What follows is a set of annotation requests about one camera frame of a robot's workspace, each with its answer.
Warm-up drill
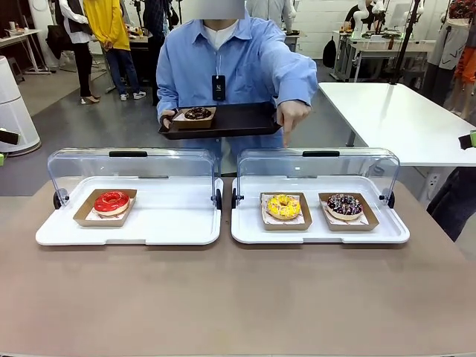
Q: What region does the yellow sprinkled donut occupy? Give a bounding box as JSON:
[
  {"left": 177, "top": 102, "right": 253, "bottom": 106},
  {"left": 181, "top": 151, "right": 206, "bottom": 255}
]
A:
[{"left": 266, "top": 193, "right": 301, "bottom": 220}]

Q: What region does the dark fabric bundle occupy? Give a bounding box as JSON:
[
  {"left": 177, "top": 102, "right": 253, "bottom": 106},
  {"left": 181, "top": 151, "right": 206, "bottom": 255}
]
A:
[{"left": 426, "top": 167, "right": 476, "bottom": 243}]

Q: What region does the person's right forearm blue sleeve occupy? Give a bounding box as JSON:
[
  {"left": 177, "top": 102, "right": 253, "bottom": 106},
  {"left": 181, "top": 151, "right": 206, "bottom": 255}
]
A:
[{"left": 155, "top": 70, "right": 181, "bottom": 112}]

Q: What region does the person's left forearm blue sleeve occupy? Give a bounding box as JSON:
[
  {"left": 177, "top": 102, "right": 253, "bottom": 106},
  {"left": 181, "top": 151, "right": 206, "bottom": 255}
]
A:
[{"left": 273, "top": 51, "right": 319, "bottom": 109}]

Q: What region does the person torso blue shirt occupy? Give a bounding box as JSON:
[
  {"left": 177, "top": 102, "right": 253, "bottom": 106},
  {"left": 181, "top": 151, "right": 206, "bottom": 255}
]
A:
[{"left": 155, "top": 17, "right": 319, "bottom": 178}]

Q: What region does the white background workbench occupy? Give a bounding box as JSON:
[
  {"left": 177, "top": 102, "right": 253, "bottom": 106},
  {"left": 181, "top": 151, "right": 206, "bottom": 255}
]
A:
[{"left": 332, "top": 29, "right": 437, "bottom": 83}]

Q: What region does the white power strip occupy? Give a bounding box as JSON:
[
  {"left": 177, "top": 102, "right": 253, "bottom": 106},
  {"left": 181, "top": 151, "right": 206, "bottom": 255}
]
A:
[{"left": 426, "top": 172, "right": 440, "bottom": 199}]

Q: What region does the large white table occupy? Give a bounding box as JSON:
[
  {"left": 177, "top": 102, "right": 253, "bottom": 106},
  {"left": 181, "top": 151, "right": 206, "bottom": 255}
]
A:
[{"left": 318, "top": 82, "right": 476, "bottom": 167}]

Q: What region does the person's right hand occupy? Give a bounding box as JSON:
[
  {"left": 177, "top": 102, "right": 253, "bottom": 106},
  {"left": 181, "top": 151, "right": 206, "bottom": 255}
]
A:
[{"left": 159, "top": 108, "right": 180, "bottom": 130}]

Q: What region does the bystander in yellow shirt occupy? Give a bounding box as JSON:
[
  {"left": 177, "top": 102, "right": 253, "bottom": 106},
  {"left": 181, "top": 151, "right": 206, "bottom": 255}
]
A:
[{"left": 83, "top": 0, "right": 147, "bottom": 102}]

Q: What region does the chocolate sprinkled donut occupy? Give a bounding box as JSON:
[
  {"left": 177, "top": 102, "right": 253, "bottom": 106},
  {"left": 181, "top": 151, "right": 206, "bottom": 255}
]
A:
[{"left": 326, "top": 193, "right": 364, "bottom": 222}]

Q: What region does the brown cardboard donut box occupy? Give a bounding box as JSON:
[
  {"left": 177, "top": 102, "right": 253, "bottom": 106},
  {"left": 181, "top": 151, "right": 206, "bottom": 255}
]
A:
[
  {"left": 73, "top": 188, "right": 138, "bottom": 228},
  {"left": 260, "top": 192, "right": 313, "bottom": 232},
  {"left": 318, "top": 192, "right": 381, "bottom": 232},
  {"left": 171, "top": 106, "right": 218, "bottom": 130}
]

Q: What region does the white background desk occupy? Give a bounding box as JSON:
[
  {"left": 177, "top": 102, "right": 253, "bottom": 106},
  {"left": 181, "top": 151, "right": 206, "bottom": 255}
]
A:
[{"left": 0, "top": 28, "right": 52, "bottom": 76}]

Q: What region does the person's left hand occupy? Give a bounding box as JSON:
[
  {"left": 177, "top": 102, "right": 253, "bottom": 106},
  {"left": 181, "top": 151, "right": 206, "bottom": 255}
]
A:
[{"left": 276, "top": 99, "right": 313, "bottom": 149}]

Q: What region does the black hanging name badge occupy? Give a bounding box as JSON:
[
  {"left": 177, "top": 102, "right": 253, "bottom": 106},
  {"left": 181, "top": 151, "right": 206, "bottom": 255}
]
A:
[{"left": 211, "top": 74, "right": 227, "bottom": 101}]

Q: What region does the clear tray lid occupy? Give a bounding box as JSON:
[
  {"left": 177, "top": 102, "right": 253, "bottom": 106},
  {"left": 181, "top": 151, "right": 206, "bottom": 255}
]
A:
[
  {"left": 47, "top": 147, "right": 224, "bottom": 210},
  {"left": 231, "top": 147, "right": 401, "bottom": 210}
]

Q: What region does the white round appliance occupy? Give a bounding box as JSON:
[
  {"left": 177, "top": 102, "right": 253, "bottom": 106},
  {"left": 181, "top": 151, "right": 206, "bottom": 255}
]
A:
[{"left": 0, "top": 55, "right": 42, "bottom": 155}]

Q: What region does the red glazed donut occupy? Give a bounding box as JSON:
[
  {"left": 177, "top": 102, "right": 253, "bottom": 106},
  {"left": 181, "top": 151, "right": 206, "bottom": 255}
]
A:
[{"left": 93, "top": 190, "right": 131, "bottom": 218}]

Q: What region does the white display tray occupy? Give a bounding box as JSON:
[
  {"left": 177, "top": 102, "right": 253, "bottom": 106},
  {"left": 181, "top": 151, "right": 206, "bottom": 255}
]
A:
[
  {"left": 36, "top": 176, "right": 224, "bottom": 246},
  {"left": 231, "top": 176, "right": 411, "bottom": 245}
]

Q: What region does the bystander in black vest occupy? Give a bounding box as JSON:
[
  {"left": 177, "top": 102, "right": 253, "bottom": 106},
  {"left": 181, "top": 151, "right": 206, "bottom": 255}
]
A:
[{"left": 47, "top": 0, "right": 102, "bottom": 106}]

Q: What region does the black serving tray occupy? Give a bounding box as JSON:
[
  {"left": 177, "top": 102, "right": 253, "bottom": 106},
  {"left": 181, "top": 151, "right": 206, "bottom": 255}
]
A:
[{"left": 157, "top": 101, "right": 285, "bottom": 141}]

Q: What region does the mannequin with orange garment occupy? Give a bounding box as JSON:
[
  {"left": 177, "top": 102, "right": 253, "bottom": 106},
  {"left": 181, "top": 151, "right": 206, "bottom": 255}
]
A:
[{"left": 422, "top": 0, "right": 476, "bottom": 120}]

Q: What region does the black backpack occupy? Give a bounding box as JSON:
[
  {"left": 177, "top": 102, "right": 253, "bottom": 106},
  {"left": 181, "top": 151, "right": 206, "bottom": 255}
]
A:
[{"left": 322, "top": 36, "right": 338, "bottom": 69}]

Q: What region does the chocolate glazed donut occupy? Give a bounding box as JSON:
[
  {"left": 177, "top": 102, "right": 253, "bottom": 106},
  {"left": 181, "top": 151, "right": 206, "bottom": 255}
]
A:
[{"left": 184, "top": 106, "right": 213, "bottom": 122}]

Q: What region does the black stand pole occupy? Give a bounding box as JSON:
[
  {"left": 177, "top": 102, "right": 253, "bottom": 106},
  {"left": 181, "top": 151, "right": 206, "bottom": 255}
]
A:
[{"left": 387, "top": 0, "right": 425, "bottom": 86}]

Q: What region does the bystander in dark clothes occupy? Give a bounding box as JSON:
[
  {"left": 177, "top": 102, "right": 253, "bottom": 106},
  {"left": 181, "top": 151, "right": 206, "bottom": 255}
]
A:
[{"left": 142, "top": 0, "right": 173, "bottom": 108}]

